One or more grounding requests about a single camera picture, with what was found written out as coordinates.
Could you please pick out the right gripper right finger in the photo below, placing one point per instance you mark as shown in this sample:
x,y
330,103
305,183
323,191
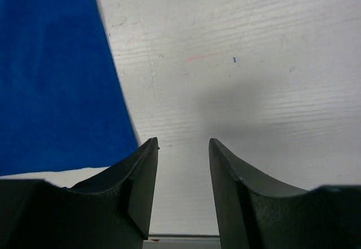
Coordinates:
x,y
255,210

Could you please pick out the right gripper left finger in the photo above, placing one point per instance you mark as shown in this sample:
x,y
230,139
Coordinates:
x,y
111,209

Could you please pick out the blue towel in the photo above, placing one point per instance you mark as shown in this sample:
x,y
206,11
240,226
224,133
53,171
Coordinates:
x,y
62,106

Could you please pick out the aluminium rail frame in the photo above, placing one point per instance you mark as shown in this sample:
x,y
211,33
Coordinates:
x,y
161,241

